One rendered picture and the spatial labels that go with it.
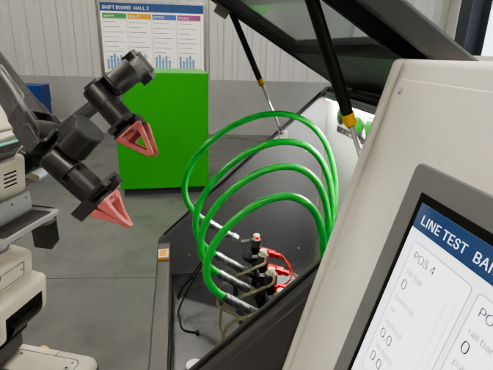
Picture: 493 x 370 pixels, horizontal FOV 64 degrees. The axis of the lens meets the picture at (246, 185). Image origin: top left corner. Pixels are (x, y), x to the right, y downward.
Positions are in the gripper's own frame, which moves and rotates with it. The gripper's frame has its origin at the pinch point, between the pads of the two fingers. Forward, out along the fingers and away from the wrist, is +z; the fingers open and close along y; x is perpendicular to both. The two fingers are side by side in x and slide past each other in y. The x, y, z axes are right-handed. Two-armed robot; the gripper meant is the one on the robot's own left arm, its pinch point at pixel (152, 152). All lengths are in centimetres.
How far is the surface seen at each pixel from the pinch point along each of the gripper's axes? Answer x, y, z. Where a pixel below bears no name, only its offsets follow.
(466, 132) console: -34, -53, 28
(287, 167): -20.4, -15.1, 22.0
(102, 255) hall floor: 122, 208, -3
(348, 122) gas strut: -30.5, -32.4, 21.6
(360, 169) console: -27, -35, 28
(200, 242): 2.2, -14.3, 21.9
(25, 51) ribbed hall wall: 155, 598, -376
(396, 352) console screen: -14, -52, 41
